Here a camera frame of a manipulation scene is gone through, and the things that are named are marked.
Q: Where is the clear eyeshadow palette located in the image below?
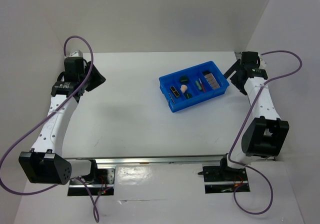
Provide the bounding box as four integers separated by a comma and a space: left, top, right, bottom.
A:
203, 72, 220, 90

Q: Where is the black square powder compact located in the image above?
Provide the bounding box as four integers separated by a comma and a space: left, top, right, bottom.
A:
202, 70, 211, 76

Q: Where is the red lip gloss tube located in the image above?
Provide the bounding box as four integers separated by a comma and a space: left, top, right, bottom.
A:
199, 78, 206, 93

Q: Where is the green clear lipstick tube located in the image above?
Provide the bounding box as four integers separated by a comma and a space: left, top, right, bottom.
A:
195, 80, 202, 91

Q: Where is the beige makeup sponge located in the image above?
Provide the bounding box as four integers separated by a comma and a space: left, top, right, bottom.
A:
180, 84, 188, 94

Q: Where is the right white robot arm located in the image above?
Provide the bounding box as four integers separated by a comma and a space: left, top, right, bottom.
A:
218, 51, 290, 180

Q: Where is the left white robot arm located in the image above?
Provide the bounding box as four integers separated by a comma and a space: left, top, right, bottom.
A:
18, 50, 106, 185

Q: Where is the blue plastic divided bin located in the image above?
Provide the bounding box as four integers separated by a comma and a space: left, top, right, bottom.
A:
159, 61, 230, 113

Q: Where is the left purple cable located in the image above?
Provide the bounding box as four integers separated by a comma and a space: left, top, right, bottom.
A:
0, 35, 101, 224

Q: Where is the purple cable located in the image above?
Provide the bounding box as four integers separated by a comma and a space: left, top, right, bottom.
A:
0, 35, 101, 224
227, 50, 304, 214

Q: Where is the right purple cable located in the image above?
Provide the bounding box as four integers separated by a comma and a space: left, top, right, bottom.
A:
227, 50, 304, 214

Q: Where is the aluminium front rail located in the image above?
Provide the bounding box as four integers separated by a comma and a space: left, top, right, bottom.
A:
65, 155, 224, 168

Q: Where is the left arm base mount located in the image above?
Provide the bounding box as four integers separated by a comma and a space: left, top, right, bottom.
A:
67, 166, 116, 197

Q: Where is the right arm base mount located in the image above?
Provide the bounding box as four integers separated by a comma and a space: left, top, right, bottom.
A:
197, 165, 251, 194

